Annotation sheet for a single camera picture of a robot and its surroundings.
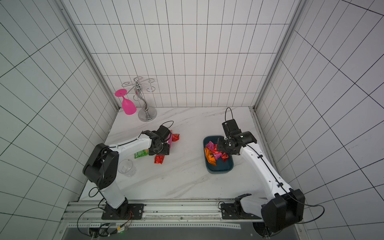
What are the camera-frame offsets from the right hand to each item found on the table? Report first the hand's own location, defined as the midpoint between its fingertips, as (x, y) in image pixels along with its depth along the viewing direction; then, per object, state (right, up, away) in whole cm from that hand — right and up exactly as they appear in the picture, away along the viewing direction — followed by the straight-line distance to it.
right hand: (216, 146), depth 79 cm
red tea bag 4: (-34, -10, +10) cm, 37 cm away
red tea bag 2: (+1, -3, +9) cm, 9 cm away
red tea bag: (+7, -8, +9) cm, 14 cm away
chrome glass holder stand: (-49, +19, +35) cm, 63 cm away
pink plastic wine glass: (-56, +22, +18) cm, 63 cm away
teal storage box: (+5, -15, +10) cm, 18 cm away
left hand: (-34, -7, +11) cm, 36 cm away
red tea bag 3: (-25, +2, +19) cm, 32 cm away
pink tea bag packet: (-2, -2, +14) cm, 14 cm away
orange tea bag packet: (-2, -8, +10) cm, 13 cm away
